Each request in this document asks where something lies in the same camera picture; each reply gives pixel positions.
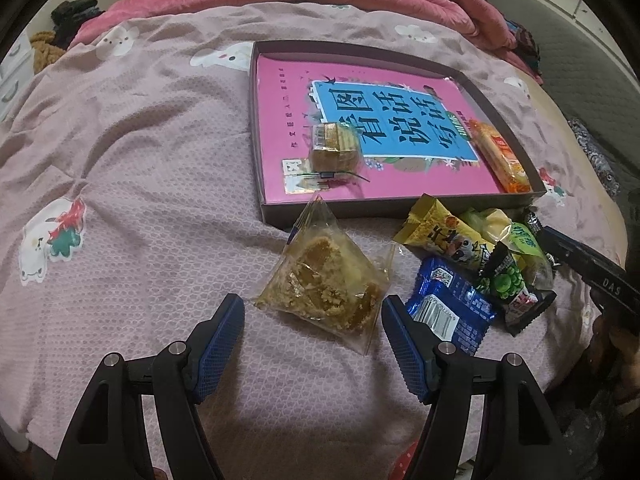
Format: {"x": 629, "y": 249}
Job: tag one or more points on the clear bag of crumbly pastry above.
{"x": 320, "y": 280}

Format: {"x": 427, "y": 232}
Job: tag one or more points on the green and clear snack packet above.
{"x": 530, "y": 245}

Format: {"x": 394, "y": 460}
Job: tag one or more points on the white drawer unit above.
{"x": 12, "y": 80}

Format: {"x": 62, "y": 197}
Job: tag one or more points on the brown fuzzy blanket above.
{"x": 47, "y": 50}

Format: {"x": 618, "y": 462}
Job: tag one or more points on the pile of dark clothes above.
{"x": 75, "y": 17}

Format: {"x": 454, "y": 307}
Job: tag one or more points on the orange snack packet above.
{"x": 502, "y": 157}

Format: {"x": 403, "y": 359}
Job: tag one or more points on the printed pink bed sheet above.
{"x": 150, "y": 160}

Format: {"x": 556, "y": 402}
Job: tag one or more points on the person's right hand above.
{"x": 617, "y": 355}

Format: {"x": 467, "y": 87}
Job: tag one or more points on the patterned grey cloth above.
{"x": 595, "y": 155}

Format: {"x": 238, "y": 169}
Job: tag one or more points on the dark patterned cloth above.
{"x": 525, "y": 47}

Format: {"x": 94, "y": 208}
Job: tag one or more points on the dark chocolate bar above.
{"x": 531, "y": 220}

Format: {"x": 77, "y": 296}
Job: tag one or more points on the pink and blue book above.
{"x": 280, "y": 110}

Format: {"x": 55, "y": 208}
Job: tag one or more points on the small square pastry packet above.
{"x": 336, "y": 150}

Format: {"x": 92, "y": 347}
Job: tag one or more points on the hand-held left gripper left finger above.
{"x": 220, "y": 345}

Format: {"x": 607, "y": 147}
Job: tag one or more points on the shallow brown cardboard tray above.
{"x": 350, "y": 208}

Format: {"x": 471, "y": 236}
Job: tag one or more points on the blue snack packet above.
{"x": 450, "y": 305}

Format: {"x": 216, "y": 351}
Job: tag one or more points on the yellow cartoon snack packet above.
{"x": 430, "y": 230}

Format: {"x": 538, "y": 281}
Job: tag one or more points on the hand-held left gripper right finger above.
{"x": 402, "y": 350}

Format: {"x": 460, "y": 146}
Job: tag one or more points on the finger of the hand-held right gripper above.
{"x": 590, "y": 272}

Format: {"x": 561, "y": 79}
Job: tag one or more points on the black green pea snack packet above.
{"x": 505, "y": 290}

